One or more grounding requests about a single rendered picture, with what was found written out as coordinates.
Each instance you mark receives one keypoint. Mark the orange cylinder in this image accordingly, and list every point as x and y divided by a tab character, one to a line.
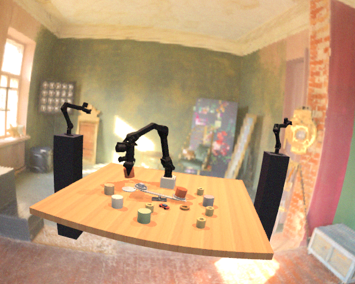
181	192

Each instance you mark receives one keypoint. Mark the small red toy car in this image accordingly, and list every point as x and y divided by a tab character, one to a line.
164	206

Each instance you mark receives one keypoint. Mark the brown paper cup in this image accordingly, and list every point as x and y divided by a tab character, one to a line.
109	189

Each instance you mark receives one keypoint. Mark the orange ring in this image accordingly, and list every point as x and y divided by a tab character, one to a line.
184	207

